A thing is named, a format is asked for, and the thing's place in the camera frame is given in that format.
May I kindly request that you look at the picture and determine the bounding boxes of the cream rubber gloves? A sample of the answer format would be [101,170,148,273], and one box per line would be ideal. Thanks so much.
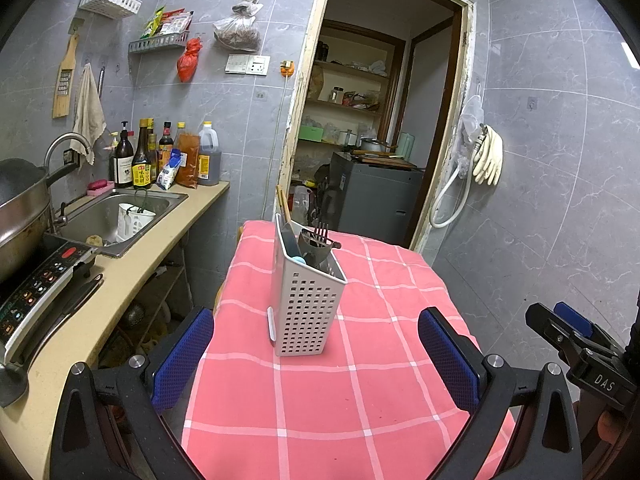
[472,124,503,186]

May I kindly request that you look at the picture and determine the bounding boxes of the dark soy sauce bottle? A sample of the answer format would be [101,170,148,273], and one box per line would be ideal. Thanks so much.
[131,119,153,190]

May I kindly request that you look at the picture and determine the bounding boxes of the white and blue packet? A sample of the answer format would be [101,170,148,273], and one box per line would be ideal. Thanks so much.
[156,147,182,191]

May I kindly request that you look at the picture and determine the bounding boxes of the clear hanging plastic bag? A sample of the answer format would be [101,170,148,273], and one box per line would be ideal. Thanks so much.
[457,92,484,176]

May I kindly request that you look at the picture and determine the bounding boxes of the person's right hand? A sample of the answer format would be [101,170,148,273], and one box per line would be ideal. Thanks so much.
[575,400,632,463]

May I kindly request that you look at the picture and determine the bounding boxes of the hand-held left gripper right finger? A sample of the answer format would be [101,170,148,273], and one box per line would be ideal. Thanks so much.
[417,306,583,480]

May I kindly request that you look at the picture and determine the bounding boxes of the orange seasoning packet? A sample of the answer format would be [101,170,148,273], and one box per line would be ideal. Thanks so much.
[177,132,201,188]

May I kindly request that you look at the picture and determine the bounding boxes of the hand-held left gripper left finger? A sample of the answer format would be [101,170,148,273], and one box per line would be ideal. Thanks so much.
[50,306,216,480]

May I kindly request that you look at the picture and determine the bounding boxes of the row of seasoning packets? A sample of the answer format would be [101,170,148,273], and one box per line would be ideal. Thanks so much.
[140,6,195,41]

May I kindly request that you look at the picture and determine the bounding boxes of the chrome faucet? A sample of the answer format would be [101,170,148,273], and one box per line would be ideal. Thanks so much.
[44,132,94,168]

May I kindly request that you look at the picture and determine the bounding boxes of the wooden grater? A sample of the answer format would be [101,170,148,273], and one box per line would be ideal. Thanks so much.
[52,32,81,119]

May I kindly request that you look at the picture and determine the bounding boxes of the clear bag of dried goods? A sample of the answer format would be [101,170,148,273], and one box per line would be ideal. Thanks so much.
[213,0,264,52]

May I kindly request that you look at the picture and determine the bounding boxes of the black wok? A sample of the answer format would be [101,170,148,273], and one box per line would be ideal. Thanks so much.
[0,158,77,211]

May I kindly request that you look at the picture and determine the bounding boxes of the white plastic wall basket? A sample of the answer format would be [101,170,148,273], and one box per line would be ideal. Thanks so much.
[78,0,142,20]

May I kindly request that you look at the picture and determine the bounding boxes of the white plastic drainer cup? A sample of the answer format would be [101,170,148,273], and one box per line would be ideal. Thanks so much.
[117,190,157,243]

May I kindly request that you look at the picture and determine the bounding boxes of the white wall cable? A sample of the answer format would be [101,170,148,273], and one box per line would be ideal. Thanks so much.
[262,75,292,221]

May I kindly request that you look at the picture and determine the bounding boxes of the beige dish towel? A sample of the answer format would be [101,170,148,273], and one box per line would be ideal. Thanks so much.
[70,62,107,166]

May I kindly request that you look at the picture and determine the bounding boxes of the black-handled kitchen knife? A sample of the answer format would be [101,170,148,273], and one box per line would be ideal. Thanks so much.
[298,228,342,267]

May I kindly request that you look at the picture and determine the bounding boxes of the black induction cooker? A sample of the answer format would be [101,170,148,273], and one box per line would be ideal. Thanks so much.
[0,235,98,366]

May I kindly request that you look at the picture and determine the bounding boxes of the dark oil jug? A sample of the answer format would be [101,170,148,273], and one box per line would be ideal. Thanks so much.
[197,121,222,187]

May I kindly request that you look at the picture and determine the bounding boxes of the wooden storage shelf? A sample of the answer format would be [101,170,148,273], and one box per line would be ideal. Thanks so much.
[300,20,408,156]

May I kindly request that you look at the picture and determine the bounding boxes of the beige kitchen counter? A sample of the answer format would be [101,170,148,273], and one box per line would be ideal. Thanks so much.
[0,180,231,480]

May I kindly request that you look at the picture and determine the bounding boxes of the grey washing machine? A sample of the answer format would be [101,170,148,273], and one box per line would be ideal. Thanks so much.
[327,151,426,248]

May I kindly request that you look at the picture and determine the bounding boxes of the steel sink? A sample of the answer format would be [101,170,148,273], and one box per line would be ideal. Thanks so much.
[50,187,190,260]

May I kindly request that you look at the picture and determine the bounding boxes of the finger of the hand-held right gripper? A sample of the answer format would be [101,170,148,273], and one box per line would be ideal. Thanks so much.
[525,302,597,361]
[553,301,610,343]

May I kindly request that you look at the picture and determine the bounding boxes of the pink checked tablecloth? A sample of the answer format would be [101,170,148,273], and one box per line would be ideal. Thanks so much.
[181,219,519,480]

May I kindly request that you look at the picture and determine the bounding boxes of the red plastic bag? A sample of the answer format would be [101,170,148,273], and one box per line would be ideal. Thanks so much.
[176,37,203,83]

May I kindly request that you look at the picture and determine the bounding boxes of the metal wall shelf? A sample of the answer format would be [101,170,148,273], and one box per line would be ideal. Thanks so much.
[128,32,191,55]

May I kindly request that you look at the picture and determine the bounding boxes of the brown pump bottle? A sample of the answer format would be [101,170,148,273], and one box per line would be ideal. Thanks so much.
[112,121,135,188]

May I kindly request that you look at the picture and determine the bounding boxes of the white perforated utensil basket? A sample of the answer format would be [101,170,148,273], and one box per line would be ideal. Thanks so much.
[272,212,348,357]

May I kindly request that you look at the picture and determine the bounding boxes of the dark red-label sauce bottle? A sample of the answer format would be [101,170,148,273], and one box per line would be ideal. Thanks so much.
[159,121,175,173]

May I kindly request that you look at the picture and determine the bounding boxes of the white hose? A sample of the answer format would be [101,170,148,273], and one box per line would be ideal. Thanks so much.
[429,127,487,228]

